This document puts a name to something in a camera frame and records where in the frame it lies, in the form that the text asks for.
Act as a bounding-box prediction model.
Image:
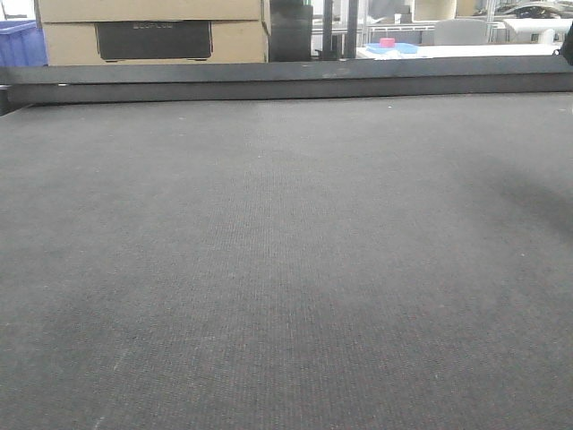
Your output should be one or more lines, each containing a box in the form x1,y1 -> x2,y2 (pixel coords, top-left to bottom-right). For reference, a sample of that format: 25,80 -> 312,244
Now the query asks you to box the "brown cardboard box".
36,0 -> 271,66

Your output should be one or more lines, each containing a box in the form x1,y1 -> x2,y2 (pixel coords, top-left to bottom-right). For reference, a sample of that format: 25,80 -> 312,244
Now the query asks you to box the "light blue tray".
364,42 -> 419,55

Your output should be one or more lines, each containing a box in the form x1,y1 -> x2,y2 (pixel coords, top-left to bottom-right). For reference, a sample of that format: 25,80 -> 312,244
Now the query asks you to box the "pink block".
379,38 -> 396,48

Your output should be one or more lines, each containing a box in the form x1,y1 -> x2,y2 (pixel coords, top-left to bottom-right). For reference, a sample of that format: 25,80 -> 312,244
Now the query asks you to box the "beige bin on table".
412,0 -> 458,22

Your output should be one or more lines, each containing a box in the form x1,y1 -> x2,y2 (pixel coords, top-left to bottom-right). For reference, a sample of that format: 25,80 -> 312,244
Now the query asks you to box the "distant grey chair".
433,19 -> 488,46

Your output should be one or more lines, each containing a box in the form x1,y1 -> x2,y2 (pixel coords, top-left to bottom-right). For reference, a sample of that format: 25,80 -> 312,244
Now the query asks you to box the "blue plastic crate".
0,20 -> 47,67

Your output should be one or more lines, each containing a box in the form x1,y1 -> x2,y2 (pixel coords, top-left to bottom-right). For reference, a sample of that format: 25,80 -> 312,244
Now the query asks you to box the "black upright post left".
321,0 -> 333,61

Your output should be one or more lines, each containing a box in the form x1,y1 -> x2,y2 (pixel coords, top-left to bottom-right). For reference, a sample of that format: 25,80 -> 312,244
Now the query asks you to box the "black upright post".
344,0 -> 359,59
321,0 -> 333,61

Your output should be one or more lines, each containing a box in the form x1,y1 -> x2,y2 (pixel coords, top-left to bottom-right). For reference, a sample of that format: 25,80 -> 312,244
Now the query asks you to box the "black upright post right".
344,0 -> 359,59

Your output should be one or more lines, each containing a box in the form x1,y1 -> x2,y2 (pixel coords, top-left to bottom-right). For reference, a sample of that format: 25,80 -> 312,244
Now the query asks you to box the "black conveyor side rail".
1,56 -> 572,104

